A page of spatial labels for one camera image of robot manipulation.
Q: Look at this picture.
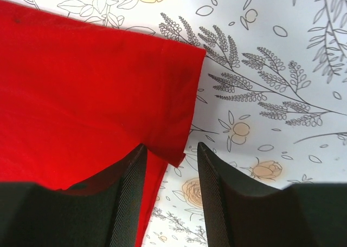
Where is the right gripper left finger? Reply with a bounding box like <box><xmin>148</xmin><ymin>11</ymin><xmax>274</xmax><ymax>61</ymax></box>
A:
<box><xmin>1</xmin><ymin>144</ymin><xmax>147</xmax><ymax>246</ymax></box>

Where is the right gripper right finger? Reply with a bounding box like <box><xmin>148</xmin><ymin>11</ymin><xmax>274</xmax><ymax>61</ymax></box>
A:
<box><xmin>197</xmin><ymin>142</ymin><xmax>346</xmax><ymax>246</ymax></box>

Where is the red t-shirt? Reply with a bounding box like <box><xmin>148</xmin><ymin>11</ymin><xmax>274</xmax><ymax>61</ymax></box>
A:
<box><xmin>1</xmin><ymin>0</ymin><xmax>205</xmax><ymax>246</ymax></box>

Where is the floral patterned table mat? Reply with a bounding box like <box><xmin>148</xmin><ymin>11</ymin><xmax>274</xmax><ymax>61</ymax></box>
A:
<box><xmin>1</xmin><ymin>0</ymin><xmax>346</xmax><ymax>246</ymax></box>

